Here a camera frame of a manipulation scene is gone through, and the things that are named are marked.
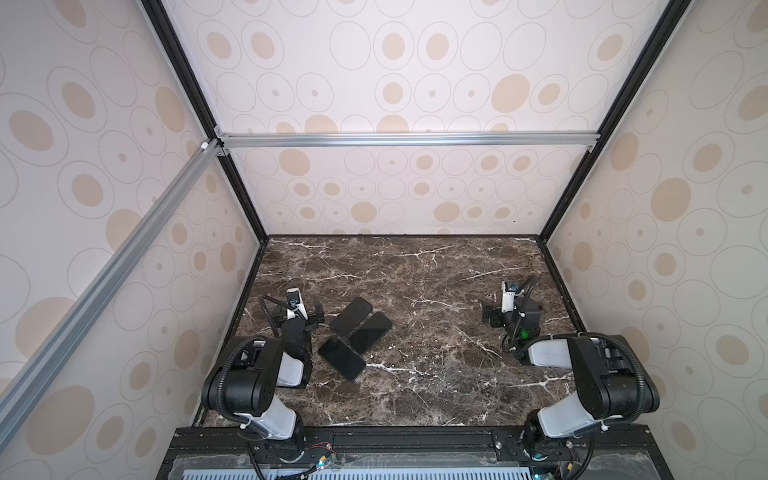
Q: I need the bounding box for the blue phone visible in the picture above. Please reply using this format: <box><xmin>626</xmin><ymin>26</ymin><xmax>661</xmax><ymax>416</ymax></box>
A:
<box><xmin>349</xmin><ymin>312</ymin><xmax>393</xmax><ymax>355</ymax></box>

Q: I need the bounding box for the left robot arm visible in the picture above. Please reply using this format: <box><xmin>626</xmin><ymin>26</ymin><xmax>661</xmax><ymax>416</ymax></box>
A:
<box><xmin>201</xmin><ymin>310</ymin><xmax>313</xmax><ymax>457</ymax></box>

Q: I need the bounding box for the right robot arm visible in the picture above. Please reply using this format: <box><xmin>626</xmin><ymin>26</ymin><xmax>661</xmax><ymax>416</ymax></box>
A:
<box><xmin>482</xmin><ymin>301</ymin><xmax>661</xmax><ymax>461</ymax></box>

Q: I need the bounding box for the black phone lower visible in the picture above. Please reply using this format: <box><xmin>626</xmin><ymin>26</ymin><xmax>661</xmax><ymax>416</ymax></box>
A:
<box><xmin>318</xmin><ymin>337</ymin><xmax>366</xmax><ymax>381</ymax></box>

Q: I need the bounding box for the black phone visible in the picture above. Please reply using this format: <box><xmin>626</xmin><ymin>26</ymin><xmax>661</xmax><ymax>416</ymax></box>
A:
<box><xmin>318</xmin><ymin>337</ymin><xmax>366</xmax><ymax>381</ymax></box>
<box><xmin>329</xmin><ymin>297</ymin><xmax>373</xmax><ymax>337</ymax></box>

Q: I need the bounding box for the black phone upper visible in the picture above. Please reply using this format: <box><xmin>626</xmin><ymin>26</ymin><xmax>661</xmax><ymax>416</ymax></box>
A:
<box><xmin>329</xmin><ymin>297</ymin><xmax>373</xmax><ymax>337</ymax></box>

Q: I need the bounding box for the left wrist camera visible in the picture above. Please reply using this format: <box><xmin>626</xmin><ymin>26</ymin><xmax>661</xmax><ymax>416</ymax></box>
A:
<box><xmin>286</xmin><ymin>288</ymin><xmax>308</xmax><ymax>321</ymax></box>

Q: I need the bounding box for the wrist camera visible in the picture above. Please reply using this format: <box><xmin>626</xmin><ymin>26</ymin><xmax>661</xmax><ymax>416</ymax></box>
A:
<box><xmin>501</xmin><ymin>280</ymin><xmax>519</xmax><ymax>313</ymax></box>
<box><xmin>286</xmin><ymin>288</ymin><xmax>308</xmax><ymax>321</ymax></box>

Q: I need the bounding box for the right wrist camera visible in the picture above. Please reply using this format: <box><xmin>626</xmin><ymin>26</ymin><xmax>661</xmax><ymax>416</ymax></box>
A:
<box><xmin>501</xmin><ymin>280</ymin><xmax>519</xmax><ymax>313</ymax></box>

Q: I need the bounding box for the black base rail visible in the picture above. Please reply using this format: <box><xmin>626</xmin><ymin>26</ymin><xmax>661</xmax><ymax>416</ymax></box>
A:
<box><xmin>157</xmin><ymin>425</ymin><xmax>672</xmax><ymax>479</ymax></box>

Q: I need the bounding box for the horizontal aluminium rail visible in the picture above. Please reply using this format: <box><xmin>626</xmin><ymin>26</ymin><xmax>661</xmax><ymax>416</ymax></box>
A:
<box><xmin>220</xmin><ymin>131</ymin><xmax>600</xmax><ymax>149</ymax></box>

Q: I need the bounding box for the left aluminium rail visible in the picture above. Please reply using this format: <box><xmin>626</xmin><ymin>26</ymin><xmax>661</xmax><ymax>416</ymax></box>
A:
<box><xmin>1</xmin><ymin>138</ymin><xmax>223</xmax><ymax>449</ymax></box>

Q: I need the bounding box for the left black corner post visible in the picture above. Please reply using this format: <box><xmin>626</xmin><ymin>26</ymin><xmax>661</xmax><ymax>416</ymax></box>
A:
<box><xmin>141</xmin><ymin>0</ymin><xmax>269</xmax><ymax>242</ymax></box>

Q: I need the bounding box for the black corner post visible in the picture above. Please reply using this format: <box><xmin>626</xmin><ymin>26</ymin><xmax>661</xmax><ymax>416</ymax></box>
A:
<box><xmin>141</xmin><ymin>0</ymin><xmax>269</xmax><ymax>242</ymax></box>
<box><xmin>538</xmin><ymin>0</ymin><xmax>692</xmax><ymax>245</ymax></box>

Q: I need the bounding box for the right black corner post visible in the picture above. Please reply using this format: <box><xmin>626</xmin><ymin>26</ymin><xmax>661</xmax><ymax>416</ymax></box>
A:
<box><xmin>538</xmin><ymin>0</ymin><xmax>692</xmax><ymax>245</ymax></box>

